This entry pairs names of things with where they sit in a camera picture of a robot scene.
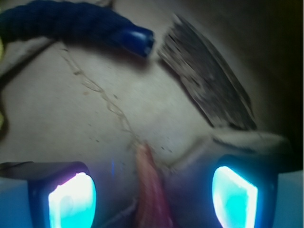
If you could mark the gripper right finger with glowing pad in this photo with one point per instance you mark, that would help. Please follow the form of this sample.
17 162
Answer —
259 192

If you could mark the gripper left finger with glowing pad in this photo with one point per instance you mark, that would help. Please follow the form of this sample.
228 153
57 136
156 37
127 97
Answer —
46 195

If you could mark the orange spiral seashell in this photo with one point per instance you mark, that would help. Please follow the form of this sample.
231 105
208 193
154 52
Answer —
153 210

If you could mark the yellow microfiber cloth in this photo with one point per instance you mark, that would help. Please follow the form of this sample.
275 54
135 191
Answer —
2 112

